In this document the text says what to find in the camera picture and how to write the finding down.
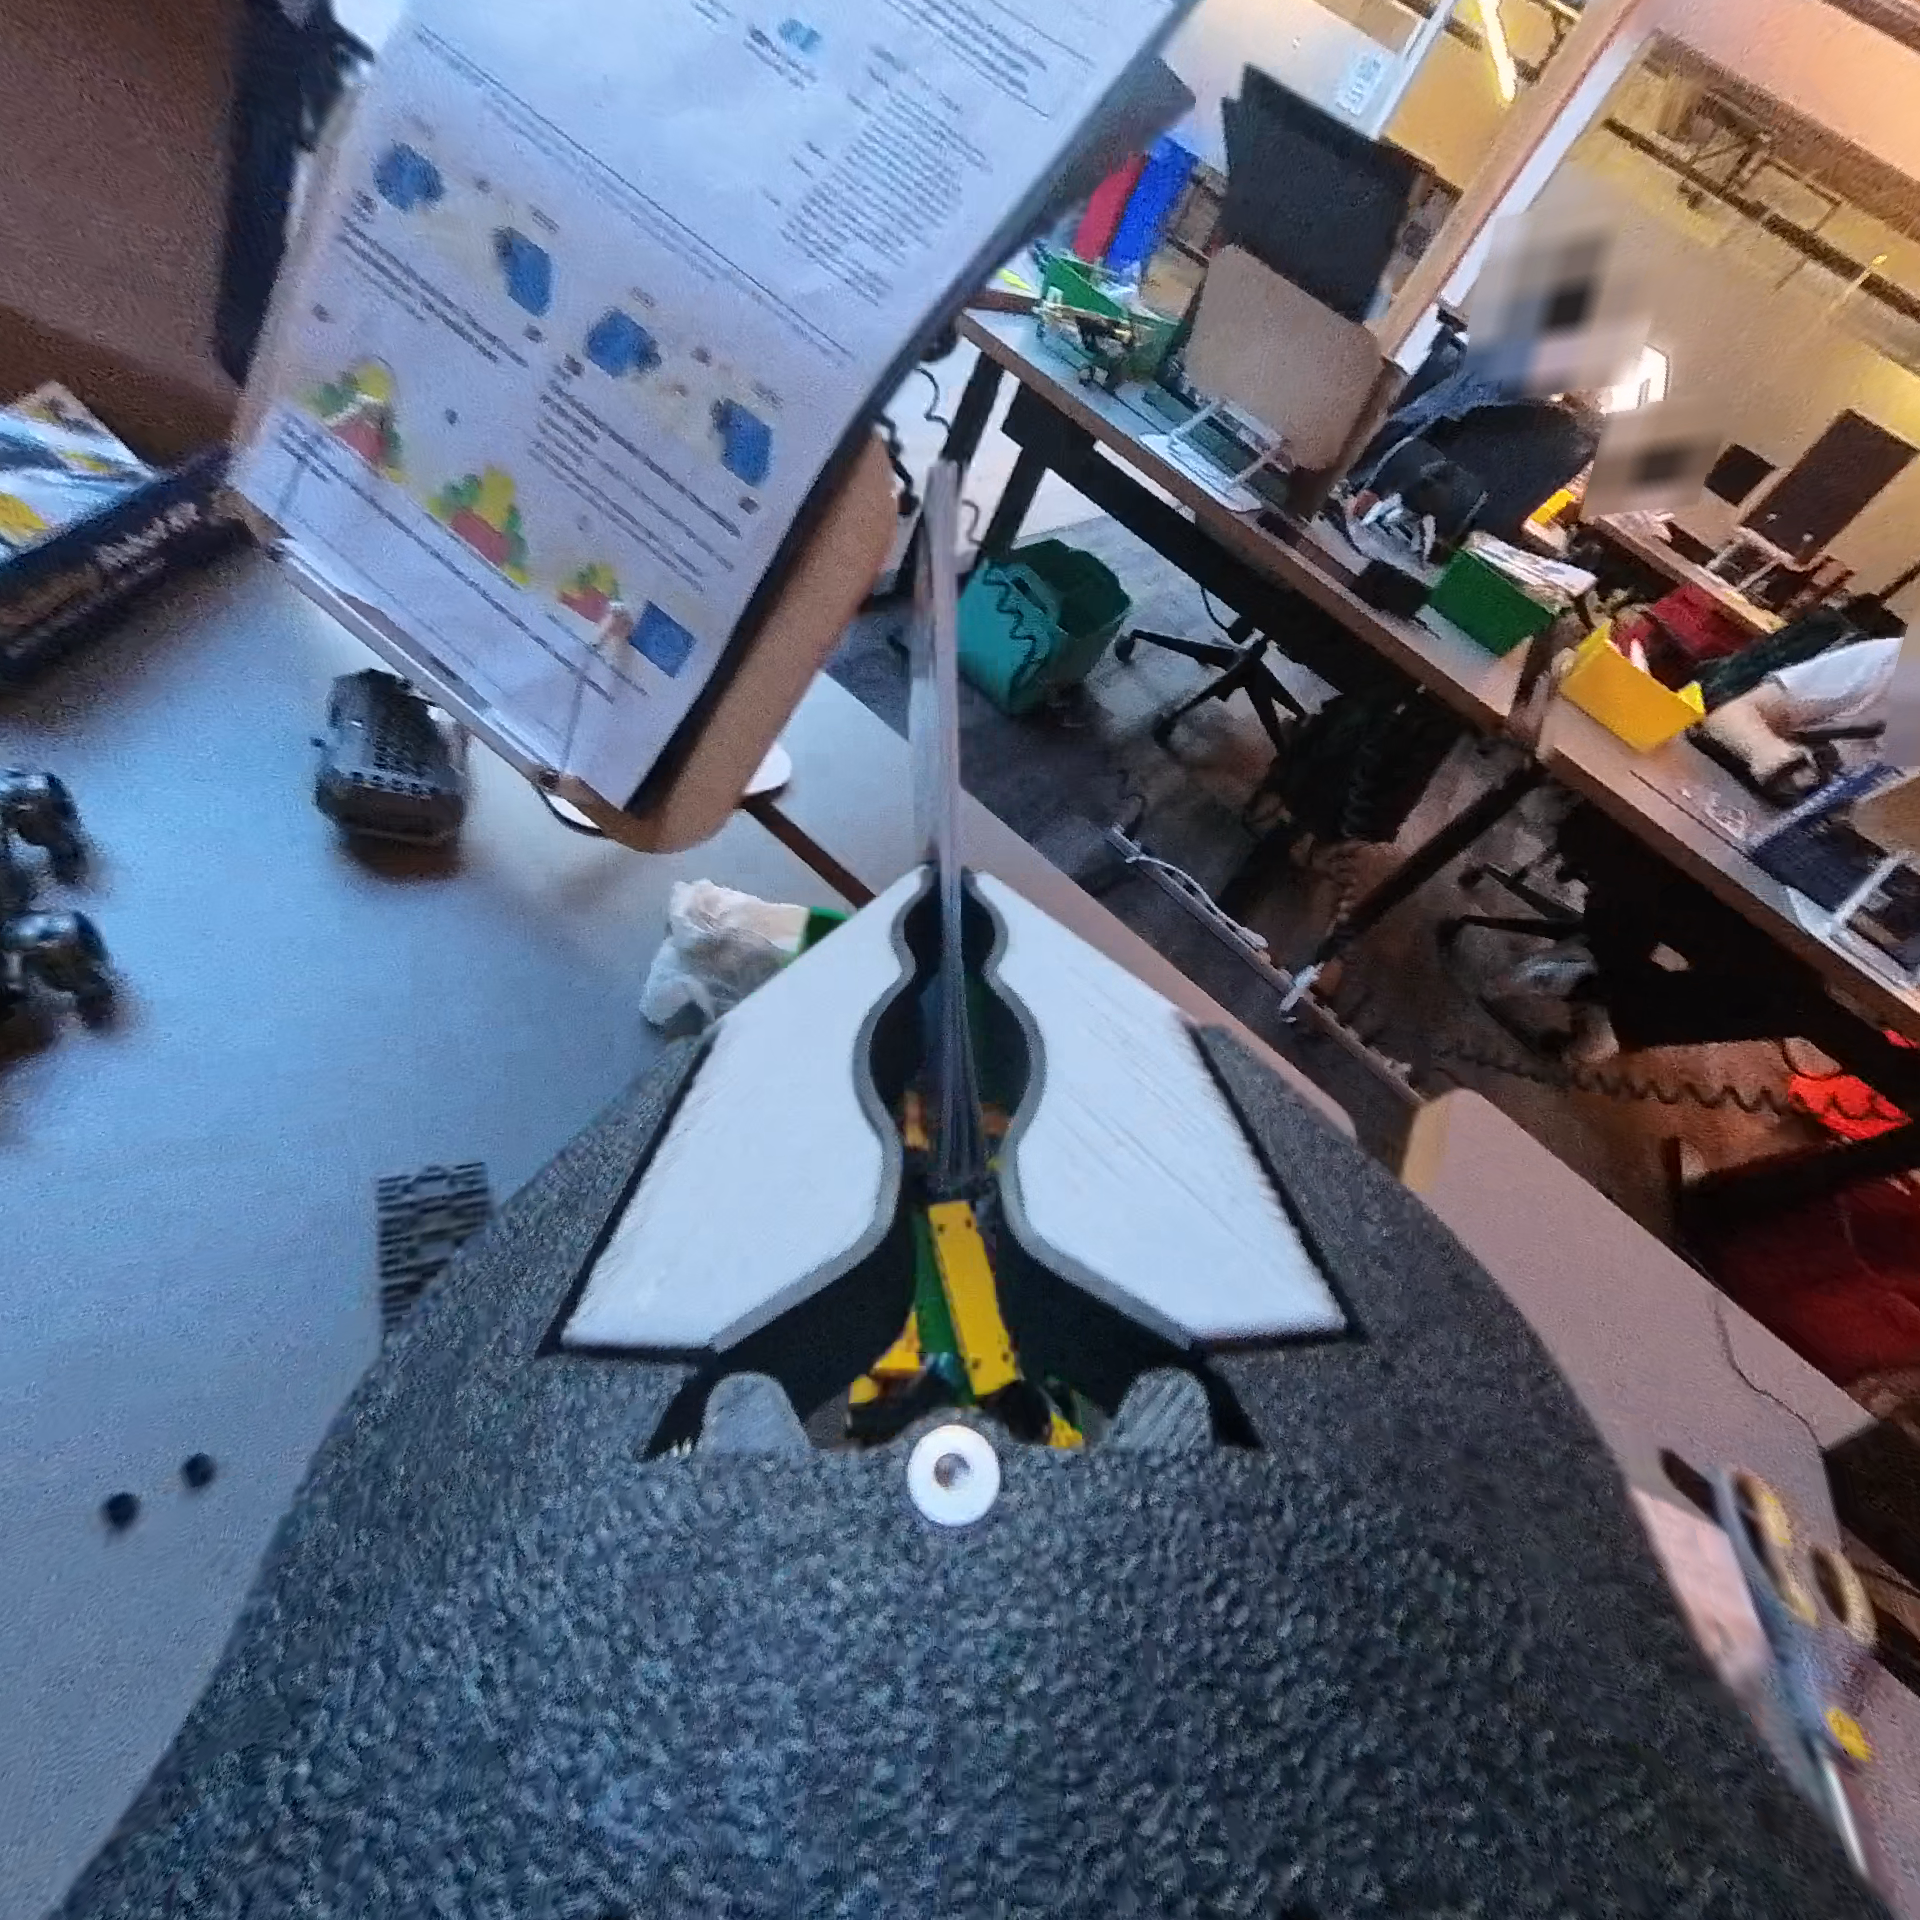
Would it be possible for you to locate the black monitor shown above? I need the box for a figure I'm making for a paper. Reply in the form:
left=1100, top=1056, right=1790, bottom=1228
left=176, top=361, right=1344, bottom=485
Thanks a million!
left=1216, top=69, right=1420, bottom=323

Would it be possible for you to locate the black swivel chair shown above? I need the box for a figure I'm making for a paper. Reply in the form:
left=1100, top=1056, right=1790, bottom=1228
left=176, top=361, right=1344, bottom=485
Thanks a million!
left=1116, top=621, right=1307, bottom=750

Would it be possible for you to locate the robot kit instruction booklet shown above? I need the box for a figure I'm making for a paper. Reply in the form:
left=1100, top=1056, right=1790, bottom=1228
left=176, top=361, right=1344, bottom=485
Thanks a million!
left=904, top=461, right=999, bottom=1201

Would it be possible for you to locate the small green bin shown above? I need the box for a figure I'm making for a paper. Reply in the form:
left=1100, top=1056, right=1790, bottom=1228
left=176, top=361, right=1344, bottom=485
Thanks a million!
left=1426, top=544, right=1562, bottom=654

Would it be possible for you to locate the printed instruction sheet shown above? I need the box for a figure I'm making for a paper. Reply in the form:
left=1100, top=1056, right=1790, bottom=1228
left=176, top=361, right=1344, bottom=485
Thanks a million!
left=239, top=0, right=1190, bottom=797

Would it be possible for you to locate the coiled black cable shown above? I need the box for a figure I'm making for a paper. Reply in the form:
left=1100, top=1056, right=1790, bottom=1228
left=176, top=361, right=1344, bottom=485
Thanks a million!
left=975, top=580, right=1057, bottom=684

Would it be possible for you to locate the green plastic bin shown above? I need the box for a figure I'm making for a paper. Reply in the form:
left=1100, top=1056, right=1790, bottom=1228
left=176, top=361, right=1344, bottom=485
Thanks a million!
left=792, top=904, right=1091, bottom=1451

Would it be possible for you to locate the yellow storage bin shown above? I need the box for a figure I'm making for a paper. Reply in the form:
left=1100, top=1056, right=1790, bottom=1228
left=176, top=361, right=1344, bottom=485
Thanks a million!
left=1562, top=621, right=1708, bottom=750

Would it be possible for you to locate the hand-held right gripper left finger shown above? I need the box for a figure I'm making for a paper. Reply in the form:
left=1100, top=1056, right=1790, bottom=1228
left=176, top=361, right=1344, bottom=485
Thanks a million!
left=557, top=869, right=945, bottom=1412

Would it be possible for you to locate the adjacent grey desk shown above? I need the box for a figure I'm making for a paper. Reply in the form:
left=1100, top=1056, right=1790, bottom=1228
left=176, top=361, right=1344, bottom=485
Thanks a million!
left=1401, top=1088, right=1920, bottom=1879

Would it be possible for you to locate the brown cardboard panel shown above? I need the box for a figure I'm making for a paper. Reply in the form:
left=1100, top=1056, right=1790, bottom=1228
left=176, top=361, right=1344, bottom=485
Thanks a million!
left=1184, top=249, right=1397, bottom=512

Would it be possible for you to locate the yellow black toy car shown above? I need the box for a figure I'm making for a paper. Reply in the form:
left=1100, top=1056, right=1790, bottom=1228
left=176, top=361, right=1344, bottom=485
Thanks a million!
left=0, top=765, right=122, bottom=1051

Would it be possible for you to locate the grey cardboard box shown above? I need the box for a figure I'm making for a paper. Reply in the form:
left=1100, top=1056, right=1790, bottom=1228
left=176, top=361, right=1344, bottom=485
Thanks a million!
left=0, top=0, right=362, bottom=676

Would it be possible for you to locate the teal box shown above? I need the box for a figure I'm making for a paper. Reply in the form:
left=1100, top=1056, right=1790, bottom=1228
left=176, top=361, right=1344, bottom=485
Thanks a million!
left=958, top=538, right=1132, bottom=714

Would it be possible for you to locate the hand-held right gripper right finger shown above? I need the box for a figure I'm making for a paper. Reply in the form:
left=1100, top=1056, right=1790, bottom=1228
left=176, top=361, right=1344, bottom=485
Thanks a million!
left=968, top=869, right=1353, bottom=1412

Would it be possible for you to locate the blurred printed packet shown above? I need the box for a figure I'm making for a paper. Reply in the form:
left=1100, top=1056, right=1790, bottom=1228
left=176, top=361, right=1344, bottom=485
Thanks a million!
left=1635, top=1448, right=1889, bottom=1879

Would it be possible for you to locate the grey building block assembly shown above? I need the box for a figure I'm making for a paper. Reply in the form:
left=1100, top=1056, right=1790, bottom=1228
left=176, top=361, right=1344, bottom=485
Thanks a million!
left=312, top=665, right=471, bottom=849

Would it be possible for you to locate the crumpled white tissue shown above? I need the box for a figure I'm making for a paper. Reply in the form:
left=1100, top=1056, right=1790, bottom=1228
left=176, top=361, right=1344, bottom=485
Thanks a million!
left=643, top=880, right=813, bottom=1040

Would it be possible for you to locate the grey track strip right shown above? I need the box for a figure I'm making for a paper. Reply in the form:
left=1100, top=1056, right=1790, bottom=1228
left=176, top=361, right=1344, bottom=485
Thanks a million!
left=374, top=1164, right=496, bottom=1331

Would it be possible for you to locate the long wooden workbench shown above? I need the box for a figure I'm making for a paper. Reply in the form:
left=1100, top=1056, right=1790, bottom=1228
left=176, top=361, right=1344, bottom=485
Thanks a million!
left=961, top=286, right=1920, bottom=1040

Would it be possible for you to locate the instruction sheet on stand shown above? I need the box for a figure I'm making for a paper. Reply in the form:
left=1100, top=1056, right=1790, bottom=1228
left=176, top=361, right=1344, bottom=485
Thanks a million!
left=226, top=0, right=1203, bottom=857

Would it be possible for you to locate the red plastic part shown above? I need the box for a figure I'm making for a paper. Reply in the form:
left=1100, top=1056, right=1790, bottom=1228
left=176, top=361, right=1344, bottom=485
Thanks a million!
left=1785, top=1070, right=1914, bottom=1144

